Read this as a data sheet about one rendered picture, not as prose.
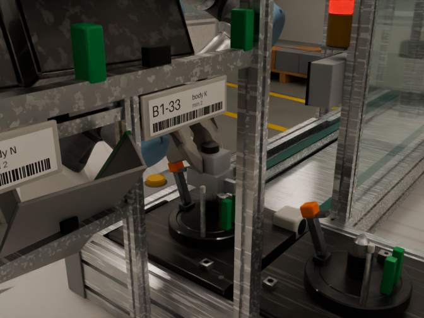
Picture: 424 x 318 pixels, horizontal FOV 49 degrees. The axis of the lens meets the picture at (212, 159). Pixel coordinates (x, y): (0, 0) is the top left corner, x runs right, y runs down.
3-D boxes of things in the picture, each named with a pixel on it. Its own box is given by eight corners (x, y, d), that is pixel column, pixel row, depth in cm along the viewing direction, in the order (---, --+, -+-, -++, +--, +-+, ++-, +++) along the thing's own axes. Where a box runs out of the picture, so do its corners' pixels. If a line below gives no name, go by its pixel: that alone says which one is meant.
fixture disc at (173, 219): (151, 230, 77) (150, 219, 77) (204, 200, 88) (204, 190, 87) (217, 260, 69) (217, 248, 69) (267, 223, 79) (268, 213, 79)
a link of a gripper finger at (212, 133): (215, 166, 81) (182, 125, 81) (236, 151, 77) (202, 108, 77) (206, 175, 79) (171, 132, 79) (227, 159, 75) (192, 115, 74)
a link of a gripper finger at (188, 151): (186, 184, 75) (166, 134, 78) (207, 169, 71) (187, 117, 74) (171, 187, 73) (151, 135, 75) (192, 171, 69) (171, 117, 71)
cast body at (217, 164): (186, 183, 76) (185, 144, 73) (203, 175, 79) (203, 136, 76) (227, 199, 71) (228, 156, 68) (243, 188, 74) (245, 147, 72)
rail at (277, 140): (68, 288, 81) (60, 233, 77) (310, 148, 145) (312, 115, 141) (88, 301, 77) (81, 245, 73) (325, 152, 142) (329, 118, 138)
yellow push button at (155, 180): (142, 187, 97) (142, 178, 97) (156, 180, 100) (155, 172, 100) (156, 192, 95) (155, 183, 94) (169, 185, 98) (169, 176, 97)
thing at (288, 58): (248, 76, 669) (250, 47, 654) (284, 68, 720) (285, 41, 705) (319, 89, 588) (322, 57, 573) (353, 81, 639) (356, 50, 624)
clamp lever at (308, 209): (313, 257, 65) (298, 206, 65) (319, 250, 67) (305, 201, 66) (335, 257, 63) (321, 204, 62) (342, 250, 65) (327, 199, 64)
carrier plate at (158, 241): (109, 243, 77) (108, 231, 77) (201, 194, 95) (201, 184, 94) (223, 302, 64) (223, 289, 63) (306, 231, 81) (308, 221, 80)
